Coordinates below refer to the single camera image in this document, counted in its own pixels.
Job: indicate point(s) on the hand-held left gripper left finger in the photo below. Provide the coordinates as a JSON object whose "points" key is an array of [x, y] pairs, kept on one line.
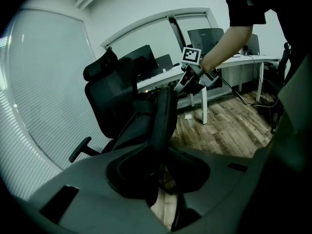
{"points": [[85, 191]]}

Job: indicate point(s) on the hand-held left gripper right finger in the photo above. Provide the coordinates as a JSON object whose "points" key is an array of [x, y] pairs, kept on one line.
{"points": [[226, 186]]}

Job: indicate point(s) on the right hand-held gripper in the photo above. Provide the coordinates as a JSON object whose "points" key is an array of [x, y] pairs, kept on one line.
{"points": [[191, 56]]}

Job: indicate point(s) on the black backpack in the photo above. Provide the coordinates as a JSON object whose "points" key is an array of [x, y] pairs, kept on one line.
{"points": [[163, 116]]}

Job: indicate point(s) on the person's right forearm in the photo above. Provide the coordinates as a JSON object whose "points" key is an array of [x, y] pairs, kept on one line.
{"points": [[226, 47]]}

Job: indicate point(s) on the white curved desk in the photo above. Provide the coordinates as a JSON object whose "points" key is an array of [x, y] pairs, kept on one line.
{"points": [[161, 78]]}

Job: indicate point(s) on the small white box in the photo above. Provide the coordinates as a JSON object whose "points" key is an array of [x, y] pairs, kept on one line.
{"points": [[188, 116]]}

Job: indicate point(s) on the dark grey desk panel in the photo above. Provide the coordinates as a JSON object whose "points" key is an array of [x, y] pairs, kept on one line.
{"points": [[164, 62]]}

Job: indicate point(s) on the black computer monitor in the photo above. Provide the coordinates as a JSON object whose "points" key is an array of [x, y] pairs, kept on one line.
{"points": [[253, 44], [204, 39], [141, 62]]}

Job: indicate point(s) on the white window blind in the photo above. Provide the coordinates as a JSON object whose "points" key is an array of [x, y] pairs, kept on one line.
{"points": [[24, 155], [56, 77]]}

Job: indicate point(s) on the black mesh office chair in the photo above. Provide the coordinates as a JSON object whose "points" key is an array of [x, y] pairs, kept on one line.
{"points": [[280, 64], [107, 99]]}

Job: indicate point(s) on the person's black shirt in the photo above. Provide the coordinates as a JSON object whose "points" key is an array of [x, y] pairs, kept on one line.
{"points": [[241, 4]]}

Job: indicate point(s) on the person's grey trousers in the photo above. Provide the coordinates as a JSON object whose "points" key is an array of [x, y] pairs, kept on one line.
{"points": [[292, 111]]}

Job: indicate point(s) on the wall window with white frame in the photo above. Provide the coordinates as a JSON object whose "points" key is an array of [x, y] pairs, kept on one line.
{"points": [[151, 33]]}

